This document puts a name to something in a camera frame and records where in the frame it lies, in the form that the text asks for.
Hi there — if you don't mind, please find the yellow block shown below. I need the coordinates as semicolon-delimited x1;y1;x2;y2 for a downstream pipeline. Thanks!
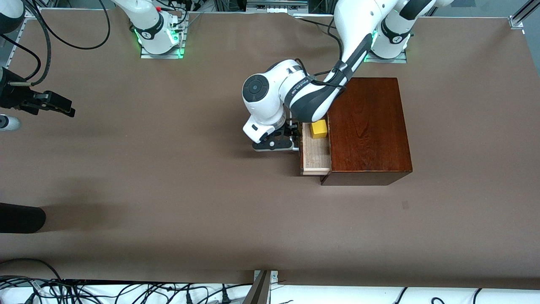
310;119;328;139

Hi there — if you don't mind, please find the wooden drawer with white handle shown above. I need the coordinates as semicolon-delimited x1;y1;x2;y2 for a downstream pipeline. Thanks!
291;120;332;176

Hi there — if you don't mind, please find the dark brown wooden cabinet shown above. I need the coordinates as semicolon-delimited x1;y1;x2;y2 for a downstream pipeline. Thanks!
321;77;413;186

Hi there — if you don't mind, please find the black cylindrical object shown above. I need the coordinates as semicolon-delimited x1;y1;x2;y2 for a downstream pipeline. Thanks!
0;203;46;234

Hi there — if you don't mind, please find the grey power strip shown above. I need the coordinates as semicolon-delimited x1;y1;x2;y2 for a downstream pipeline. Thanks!
247;0;308;11

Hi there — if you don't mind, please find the long black right arm cable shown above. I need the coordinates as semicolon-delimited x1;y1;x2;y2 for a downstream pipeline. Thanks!
32;0;111;50

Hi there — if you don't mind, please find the aluminium table edge rail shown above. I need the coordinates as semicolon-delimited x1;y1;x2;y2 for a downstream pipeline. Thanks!
8;6;43;68

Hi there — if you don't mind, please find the black cable to arm base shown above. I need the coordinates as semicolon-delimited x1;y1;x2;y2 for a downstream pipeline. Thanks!
295;13;340;34

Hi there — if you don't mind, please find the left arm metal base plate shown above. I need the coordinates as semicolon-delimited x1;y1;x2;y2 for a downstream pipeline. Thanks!
365;53;408;64

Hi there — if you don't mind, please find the metal table clamp bracket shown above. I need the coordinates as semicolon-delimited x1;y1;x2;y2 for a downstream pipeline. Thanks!
244;270;279;304

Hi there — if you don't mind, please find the arching black floor cable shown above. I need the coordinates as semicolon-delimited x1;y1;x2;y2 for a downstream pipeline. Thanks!
0;258;64;282

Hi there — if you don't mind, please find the tangled black cable bundle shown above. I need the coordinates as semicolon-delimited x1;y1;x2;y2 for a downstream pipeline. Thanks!
0;274;254;304

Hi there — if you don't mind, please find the aluminium frame corner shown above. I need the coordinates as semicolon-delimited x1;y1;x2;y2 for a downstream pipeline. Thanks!
508;0;540;29

